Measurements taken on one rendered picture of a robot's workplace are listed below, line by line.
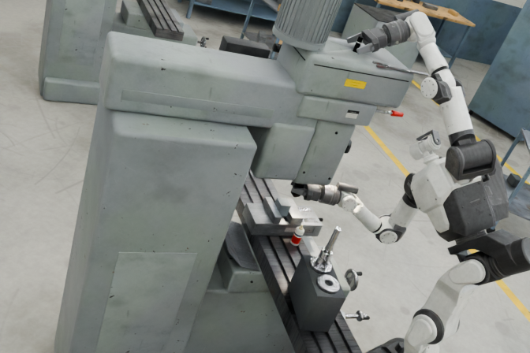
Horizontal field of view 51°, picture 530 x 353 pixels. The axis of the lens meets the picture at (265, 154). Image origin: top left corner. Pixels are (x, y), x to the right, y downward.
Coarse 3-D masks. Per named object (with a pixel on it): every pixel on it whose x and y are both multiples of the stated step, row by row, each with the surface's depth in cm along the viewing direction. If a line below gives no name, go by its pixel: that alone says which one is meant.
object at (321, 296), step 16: (304, 256) 218; (304, 272) 214; (320, 272) 212; (288, 288) 227; (304, 288) 212; (320, 288) 205; (336, 288) 206; (304, 304) 210; (320, 304) 204; (336, 304) 206; (304, 320) 208; (320, 320) 209
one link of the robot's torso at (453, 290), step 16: (448, 272) 214; (464, 272) 208; (480, 272) 203; (448, 288) 216; (464, 288) 215; (432, 304) 224; (448, 304) 219; (464, 304) 222; (432, 320) 222; (448, 320) 220; (448, 336) 227
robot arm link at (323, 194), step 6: (306, 186) 244; (312, 186) 244; (318, 186) 245; (324, 186) 244; (330, 186) 245; (312, 192) 240; (318, 192) 241; (324, 192) 243; (330, 192) 243; (306, 198) 240; (312, 198) 242; (318, 198) 242; (324, 198) 243; (330, 198) 243
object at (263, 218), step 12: (252, 204) 259; (264, 204) 260; (252, 216) 251; (264, 216) 254; (276, 216) 249; (312, 216) 266; (252, 228) 249; (264, 228) 250; (276, 228) 253; (288, 228) 256; (312, 228) 261
